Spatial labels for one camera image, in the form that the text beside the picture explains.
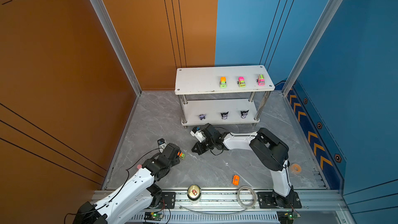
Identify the left circuit board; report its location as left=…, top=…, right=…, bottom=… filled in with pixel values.
left=144, top=212, right=164, bottom=223

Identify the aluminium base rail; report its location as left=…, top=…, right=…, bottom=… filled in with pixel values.
left=81, top=188, right=355, bottom=224

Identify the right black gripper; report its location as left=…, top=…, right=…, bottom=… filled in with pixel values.
left=189, top=139, right=215, bottom=156

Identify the green orange toy car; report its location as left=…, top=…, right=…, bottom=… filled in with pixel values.
left=220, top=77, right=227, bottom=88

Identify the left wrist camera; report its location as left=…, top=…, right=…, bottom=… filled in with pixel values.
left=157, top=139, right=166, bottom=149

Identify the orange tape roll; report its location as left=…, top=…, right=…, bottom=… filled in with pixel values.
left=290, top=163, right=302, bottom=174

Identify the circuit board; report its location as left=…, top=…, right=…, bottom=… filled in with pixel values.
left=144, top=212, right=164, bottom=223
left=277, top=211, right=301, bottom=224

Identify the pink green toy car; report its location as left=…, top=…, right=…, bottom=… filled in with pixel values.
left=237, top=77, right=246, bottom=88

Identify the clear coiled tube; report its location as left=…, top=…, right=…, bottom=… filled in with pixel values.
left=236, top=186, right=258, bottom=209

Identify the pink green toy truck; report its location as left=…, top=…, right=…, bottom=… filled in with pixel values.
left=257, top=74, right=265, bottom=86

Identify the black purple figure toy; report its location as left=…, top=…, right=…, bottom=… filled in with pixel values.
left=240, top=110, right=249, bottom=119

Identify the right circuit board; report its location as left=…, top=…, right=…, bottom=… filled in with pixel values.
left=277, top=211, right=301, bottom=224

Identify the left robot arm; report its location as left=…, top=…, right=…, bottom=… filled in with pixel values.
left=73, top=144, right=182, bottom=224

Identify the metal can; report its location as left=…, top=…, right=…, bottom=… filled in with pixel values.
left=187, top=184, right=202, bottom=203

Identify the white two-tier shelf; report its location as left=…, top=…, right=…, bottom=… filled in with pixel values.
left=175, top=65, right=275, bottom=127

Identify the orange green toy truck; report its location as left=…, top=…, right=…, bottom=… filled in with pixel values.
left=178, top=152, right=186, bottom=159

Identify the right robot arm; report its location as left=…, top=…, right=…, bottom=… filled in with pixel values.
left=190, top=123, right=302, bottom=208

